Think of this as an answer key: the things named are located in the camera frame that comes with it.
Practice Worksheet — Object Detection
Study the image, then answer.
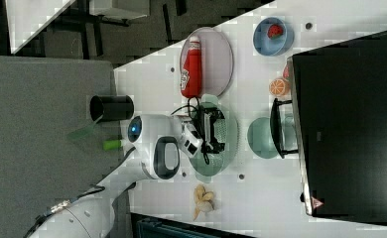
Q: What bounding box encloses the red ketchup bottle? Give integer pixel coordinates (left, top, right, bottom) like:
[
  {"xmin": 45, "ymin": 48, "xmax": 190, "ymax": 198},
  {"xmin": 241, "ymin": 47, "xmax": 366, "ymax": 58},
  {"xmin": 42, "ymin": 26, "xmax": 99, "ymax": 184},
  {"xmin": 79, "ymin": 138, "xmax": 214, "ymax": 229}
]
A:
[{"xmin": 181, "ymin": 36, "xmax": 202, "ymax": 98}]

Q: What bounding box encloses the green slotted spatula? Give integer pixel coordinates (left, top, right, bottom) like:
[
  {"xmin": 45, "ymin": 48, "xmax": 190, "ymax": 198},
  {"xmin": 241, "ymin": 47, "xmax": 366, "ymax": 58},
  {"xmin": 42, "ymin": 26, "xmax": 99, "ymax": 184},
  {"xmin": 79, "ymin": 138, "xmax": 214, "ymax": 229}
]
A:
[{"xmin": 66, "ymin": 116, "xmax": 102, "ymax": 141}]

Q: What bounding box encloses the blue metal frame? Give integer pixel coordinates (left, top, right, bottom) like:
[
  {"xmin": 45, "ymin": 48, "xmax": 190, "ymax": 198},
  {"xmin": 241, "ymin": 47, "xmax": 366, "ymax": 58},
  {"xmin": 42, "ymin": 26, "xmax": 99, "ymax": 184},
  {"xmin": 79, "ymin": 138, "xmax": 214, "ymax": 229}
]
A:
[{"xmin": 130, "ymin": 212, "xmax": 259, "ymax": 238}]

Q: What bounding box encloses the mint green mug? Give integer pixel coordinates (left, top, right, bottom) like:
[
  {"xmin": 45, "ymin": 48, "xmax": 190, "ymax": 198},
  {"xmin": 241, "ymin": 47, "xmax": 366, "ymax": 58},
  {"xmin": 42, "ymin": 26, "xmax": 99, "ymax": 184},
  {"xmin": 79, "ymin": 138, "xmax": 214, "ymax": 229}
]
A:
[{"xmin": 247, "ymin": 114, "xmax": 297, "ymax": 159}]

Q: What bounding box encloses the strawberry in blue bowl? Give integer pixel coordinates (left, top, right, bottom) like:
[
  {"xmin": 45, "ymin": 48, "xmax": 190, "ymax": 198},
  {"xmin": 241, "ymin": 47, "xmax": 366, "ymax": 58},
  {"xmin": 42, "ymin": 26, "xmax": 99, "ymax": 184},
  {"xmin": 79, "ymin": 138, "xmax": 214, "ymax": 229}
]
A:
[{"xmin": 267, "ymin": 24, "xmax": 284, "ymax": 40}]

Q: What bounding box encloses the strawberry on table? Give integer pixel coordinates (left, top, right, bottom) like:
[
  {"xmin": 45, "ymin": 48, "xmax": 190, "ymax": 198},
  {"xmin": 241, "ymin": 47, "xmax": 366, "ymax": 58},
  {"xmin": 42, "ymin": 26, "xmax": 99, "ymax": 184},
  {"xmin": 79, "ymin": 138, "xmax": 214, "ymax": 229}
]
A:
[{"xmin": 283, "ymin": 64, "xmax": 290, "ymax": 80}]

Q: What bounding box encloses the black cylindrical cup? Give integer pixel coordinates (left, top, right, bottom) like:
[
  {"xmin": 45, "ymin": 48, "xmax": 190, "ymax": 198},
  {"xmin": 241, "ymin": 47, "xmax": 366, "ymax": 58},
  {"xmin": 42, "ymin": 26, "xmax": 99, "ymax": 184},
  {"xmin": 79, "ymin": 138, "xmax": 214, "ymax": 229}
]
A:
[{"xmin": 89, "ymin": 95, "xmax": 134, "ymax": 122}]

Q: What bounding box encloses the grey round plate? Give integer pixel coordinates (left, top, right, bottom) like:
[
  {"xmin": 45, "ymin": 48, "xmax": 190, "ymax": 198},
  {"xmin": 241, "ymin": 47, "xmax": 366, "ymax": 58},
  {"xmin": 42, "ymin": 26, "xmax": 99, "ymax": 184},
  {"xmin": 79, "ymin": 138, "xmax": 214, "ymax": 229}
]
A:
[{"xmin": 180, "ymin": 27, "xmax": 233, "ymax": 96}]

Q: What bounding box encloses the green plastic strainer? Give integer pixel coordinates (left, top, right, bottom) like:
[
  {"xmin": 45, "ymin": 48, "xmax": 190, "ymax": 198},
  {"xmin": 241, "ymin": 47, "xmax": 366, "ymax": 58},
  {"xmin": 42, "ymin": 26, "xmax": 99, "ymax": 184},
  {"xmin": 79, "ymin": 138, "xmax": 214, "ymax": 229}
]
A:
[{"xmin": 189, "ymin": 94, "xmax": 238, "ymax": 182}]

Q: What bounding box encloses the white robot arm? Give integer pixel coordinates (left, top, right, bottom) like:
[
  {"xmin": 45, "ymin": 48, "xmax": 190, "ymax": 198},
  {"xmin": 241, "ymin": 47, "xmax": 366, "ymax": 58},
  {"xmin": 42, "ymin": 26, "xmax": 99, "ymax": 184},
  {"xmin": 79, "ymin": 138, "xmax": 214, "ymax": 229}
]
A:
[{"xmin": 23, "ymin": 103, "xmax": 230, "ymax": 238}]

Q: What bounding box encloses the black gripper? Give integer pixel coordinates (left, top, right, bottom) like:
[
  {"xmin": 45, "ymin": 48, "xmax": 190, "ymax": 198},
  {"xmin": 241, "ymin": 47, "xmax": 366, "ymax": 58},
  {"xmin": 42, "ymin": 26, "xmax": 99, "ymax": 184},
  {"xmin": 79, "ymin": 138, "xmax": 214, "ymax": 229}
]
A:
[{"xmin": 197, "ymin": 102, "xmax": 225, "ymax": 154}]

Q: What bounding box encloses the peeled banana toy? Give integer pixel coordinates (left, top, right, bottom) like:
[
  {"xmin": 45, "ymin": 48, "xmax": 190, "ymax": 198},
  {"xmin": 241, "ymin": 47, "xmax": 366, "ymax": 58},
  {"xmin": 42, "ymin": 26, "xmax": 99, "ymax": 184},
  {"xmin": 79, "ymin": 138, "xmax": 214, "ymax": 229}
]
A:
[{"xmin": 193, "ymin": 184, "xmax": 214, "ymax": 219}]

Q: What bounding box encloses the black toaster oven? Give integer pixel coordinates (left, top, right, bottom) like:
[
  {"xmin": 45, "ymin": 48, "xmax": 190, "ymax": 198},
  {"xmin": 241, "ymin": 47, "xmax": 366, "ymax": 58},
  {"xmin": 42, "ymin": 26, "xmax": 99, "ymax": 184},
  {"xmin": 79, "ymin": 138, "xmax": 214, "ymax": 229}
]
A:
[{"xmin": 270, "ymin": 30, "xmax": 387, "ymax": 226}]

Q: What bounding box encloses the orange half slice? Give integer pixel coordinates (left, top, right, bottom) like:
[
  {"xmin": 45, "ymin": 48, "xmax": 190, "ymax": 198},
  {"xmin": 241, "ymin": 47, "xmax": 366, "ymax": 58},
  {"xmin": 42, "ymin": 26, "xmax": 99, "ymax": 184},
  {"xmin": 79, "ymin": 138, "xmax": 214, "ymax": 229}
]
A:
[{"xmin": 269, "ymin": 78, "xmax": 290, "ymax": 97}]

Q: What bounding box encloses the blue bowl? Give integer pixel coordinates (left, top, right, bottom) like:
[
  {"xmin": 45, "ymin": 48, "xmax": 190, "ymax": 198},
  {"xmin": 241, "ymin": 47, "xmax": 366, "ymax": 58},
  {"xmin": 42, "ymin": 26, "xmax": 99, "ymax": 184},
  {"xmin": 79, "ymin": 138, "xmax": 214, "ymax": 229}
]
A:
[{"xmin": 253, "ymin": 17, "xmax": 295, "ymax": 57}]

